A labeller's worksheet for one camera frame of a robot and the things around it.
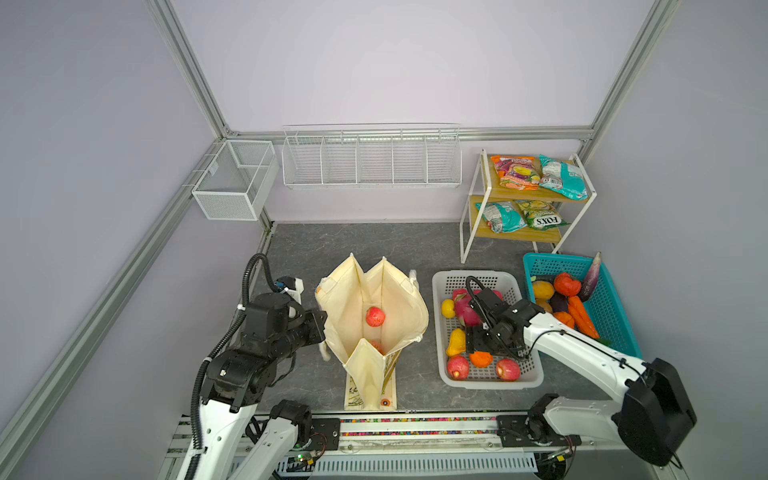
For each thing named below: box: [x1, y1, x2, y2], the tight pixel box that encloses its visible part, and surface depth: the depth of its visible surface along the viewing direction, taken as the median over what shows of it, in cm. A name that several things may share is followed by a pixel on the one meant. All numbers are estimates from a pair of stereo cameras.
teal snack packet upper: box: [539, 154, 589, 201], surface depth 83 cm
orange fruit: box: [469, 351, 493, 369], surface depth 82 cm
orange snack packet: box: [491, 155, 541, 191], surface depth 84 cm
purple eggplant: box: [579, 251, 602, 303], surface depth 96 cm
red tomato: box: [554, 272, 581, 297], surface depth 94 cm
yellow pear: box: [446, 328, 467, 357], surface depth 85 cm
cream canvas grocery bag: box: [314, 253, 429, 411], surface depth 77 cm
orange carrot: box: [568, 296, 600, 339], surface depth 94 cm
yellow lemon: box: [441, 299, 455, 319], surface depth 93 cm
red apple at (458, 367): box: [447, 355, 470, 380], surface depth 81 cm
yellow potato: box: [533, 280, 555, 304], surface depth 97 cm
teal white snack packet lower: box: [476, 201, 528, 233], surface depth 98 cm
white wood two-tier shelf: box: [460, 149, 597, 264], surface depth 98 cm
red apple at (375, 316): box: [365, 306, 386, 328], surface depth 91 cm
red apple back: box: [496, 358, 521, 382], surface depth 80 cm
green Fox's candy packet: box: [515, 200, 571, 230], surface depth 98 cm
